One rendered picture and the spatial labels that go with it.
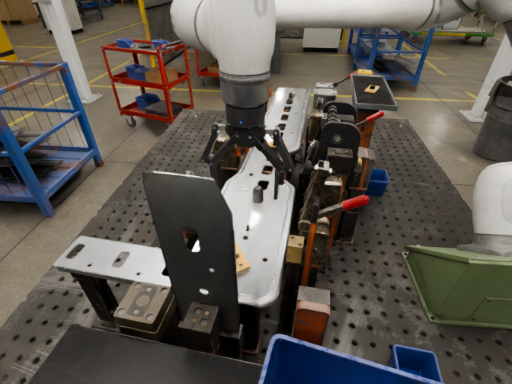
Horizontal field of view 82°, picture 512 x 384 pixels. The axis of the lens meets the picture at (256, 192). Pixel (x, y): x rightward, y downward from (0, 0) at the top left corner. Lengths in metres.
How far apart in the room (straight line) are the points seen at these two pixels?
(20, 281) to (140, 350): 1.86
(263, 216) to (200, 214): 0.43
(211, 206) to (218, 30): 0.28
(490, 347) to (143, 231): 1.18
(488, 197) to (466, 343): 0.42
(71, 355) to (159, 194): 0.34
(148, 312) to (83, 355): 0.12
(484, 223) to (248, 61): 0.86
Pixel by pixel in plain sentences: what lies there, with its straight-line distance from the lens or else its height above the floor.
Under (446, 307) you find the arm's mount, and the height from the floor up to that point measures 0.78.
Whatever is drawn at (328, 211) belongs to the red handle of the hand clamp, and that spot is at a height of 1.10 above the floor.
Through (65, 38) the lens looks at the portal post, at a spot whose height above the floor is 0.82.
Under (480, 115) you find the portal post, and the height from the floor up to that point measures 0.05.
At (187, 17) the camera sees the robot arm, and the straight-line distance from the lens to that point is 0.63.
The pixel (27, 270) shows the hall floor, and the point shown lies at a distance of 2.44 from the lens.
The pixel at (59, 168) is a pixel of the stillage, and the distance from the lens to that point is 3.08.
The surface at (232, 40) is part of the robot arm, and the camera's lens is 0.51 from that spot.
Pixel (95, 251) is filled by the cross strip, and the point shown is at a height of 1.00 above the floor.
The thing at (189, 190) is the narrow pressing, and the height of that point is 1.32.
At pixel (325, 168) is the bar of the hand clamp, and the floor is 1.21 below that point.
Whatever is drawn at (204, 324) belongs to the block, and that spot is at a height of 1.08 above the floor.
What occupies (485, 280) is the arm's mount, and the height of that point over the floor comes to 0.91.
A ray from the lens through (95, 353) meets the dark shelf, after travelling 0.61.
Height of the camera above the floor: 1.53
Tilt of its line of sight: 37 degrees down
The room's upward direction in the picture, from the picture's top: straight up
